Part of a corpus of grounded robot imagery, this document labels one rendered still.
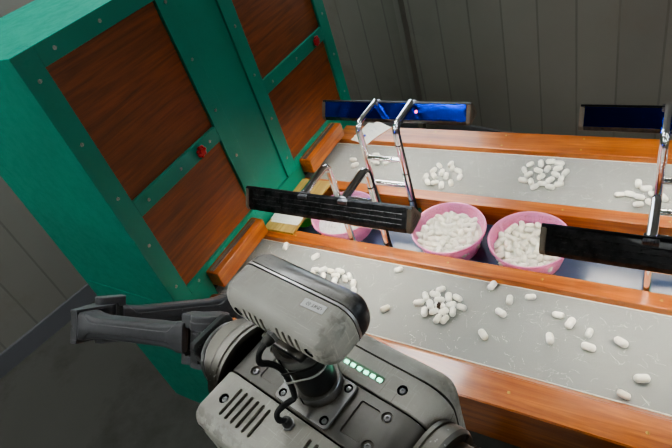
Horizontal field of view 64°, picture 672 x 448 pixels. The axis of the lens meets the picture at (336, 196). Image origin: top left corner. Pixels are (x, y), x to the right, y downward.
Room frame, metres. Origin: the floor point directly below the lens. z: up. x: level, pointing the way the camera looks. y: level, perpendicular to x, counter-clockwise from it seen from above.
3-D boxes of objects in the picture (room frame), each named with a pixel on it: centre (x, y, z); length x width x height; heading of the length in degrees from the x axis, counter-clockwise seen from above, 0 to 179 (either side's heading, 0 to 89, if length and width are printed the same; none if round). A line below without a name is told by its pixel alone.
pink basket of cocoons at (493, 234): (1.23, -0.56, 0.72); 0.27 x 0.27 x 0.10
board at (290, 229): (1.83, 0.16, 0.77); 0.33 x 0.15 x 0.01; 140
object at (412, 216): (1.37, 0.04, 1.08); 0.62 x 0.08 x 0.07; 50
